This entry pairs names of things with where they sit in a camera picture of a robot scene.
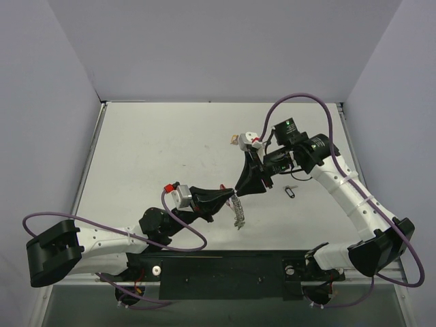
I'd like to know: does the red handle spring keyring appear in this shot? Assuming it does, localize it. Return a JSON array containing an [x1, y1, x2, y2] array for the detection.
[[225, 191, 245, 230]]

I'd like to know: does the key with black tag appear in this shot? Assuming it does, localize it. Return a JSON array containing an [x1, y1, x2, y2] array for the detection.
[[283, 185, 298, 199]]

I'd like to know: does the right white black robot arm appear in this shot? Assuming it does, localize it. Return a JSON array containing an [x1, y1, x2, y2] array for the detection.
[[236, 119, 415, 279]]

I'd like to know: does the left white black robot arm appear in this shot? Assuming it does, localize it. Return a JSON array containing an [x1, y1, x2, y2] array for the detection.
[[22, 183, 235, 288]]

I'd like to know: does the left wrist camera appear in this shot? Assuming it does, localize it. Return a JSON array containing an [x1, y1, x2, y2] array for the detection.
[[164, 182, 192, 210]]

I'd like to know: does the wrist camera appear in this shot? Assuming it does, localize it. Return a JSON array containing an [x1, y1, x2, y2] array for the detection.
[[164, 182, 192, 210], [238, 132, 263, 151]]

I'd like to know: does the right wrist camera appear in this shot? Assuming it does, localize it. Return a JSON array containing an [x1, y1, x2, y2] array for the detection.
[[238, 132, 263, 151]]

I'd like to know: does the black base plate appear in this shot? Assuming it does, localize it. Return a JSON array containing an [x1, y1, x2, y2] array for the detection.
[[107, 250, 345, 300]]

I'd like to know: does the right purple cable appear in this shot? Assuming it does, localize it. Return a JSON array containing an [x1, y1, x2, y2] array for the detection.
[[260, 92, 425, 310]]

